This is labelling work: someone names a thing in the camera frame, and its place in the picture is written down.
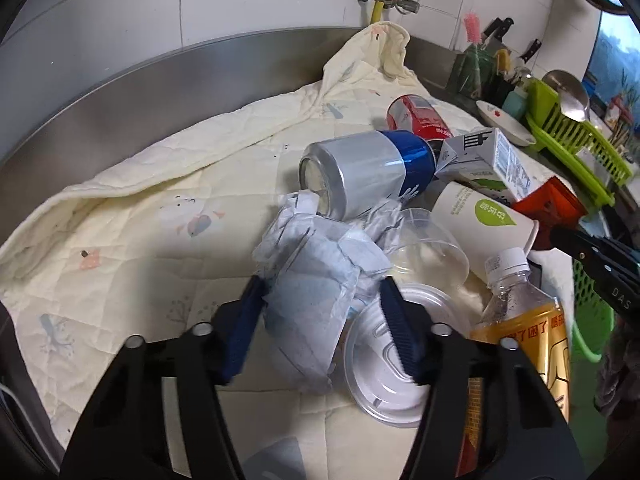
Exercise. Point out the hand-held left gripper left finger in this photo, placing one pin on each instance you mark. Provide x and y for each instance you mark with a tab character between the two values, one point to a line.
248	322

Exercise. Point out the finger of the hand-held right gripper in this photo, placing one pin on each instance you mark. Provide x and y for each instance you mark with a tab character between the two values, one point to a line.
575	245

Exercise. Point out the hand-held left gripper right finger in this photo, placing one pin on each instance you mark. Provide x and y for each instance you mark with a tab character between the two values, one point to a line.
396	330

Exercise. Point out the green plastic basket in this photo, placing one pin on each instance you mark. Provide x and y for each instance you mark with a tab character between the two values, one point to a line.
592	320

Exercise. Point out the white plastic cup lid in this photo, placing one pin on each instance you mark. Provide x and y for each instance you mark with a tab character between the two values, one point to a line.
375	375

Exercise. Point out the red plastic basket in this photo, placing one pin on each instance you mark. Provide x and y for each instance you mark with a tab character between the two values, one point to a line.
550	200

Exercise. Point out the white tissue paper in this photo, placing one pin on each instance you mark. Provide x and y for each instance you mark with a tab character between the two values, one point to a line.
310	280

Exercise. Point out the person's right hand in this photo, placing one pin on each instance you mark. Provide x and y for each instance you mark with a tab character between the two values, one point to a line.
622	365

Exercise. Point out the clear plastic cup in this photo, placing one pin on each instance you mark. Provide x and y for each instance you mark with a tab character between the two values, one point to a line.
430	255

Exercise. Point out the plastic bottle yellow label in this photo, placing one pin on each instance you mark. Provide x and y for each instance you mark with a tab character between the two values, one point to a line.
520	310

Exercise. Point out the white paper cup green label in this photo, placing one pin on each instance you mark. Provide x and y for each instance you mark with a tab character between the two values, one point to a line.
480	220

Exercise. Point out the green plastic dish rack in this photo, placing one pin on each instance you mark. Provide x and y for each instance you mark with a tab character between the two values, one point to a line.
575	145

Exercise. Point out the white milk carton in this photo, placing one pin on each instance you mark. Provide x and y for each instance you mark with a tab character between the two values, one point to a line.
495	160

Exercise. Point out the steel ladle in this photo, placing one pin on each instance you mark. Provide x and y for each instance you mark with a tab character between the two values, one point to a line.
575	106

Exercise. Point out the white ceramic plate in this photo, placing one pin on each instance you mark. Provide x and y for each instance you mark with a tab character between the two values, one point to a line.
502	120

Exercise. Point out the cream quilted blanket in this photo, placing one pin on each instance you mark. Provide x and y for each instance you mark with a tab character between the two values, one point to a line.
150	210

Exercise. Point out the teal plastic bottle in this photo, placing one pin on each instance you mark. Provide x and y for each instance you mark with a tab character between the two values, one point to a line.
515	102

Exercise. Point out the silver and blue drink can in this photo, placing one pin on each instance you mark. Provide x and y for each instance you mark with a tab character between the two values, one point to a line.
365	170

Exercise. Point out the green framed window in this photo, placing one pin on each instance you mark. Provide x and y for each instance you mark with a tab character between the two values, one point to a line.
617	75

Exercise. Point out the red drink can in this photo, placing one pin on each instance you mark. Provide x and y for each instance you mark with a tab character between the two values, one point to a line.
420	115

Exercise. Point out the green utensil holder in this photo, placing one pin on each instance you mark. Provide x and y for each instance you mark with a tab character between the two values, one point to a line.
465	72

